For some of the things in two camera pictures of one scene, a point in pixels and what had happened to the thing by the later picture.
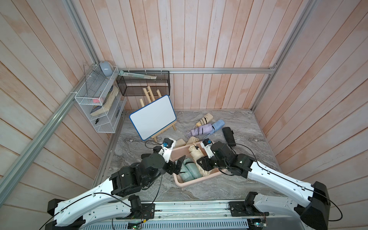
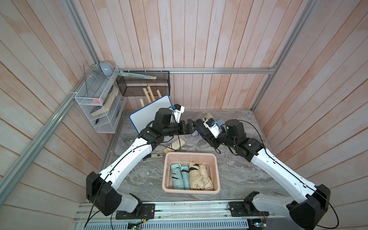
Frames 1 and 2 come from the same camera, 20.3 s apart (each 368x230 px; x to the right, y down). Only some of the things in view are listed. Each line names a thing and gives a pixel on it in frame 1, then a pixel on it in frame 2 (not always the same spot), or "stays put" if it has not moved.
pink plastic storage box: x=177 y=152 → x=211 y=161
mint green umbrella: x=191 y=165 → x=186 y=177
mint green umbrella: x=189 y=170 → x=177 y=177
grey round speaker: x=107 y=68 stays put
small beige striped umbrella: x=204 y=120 stays put
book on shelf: x=102 y=109 stays put
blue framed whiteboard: x=151 y=119 stays put
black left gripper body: x=168 y=167 → x=176 y=128
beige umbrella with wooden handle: x=197 y=154 → x=206 y=183
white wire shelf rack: x=103 y=98 stays put
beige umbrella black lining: x=191 y=140 → x=195 y=182
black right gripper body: x=218 y=165 → x=222 y=140
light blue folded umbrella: x=216 y=126 stays put
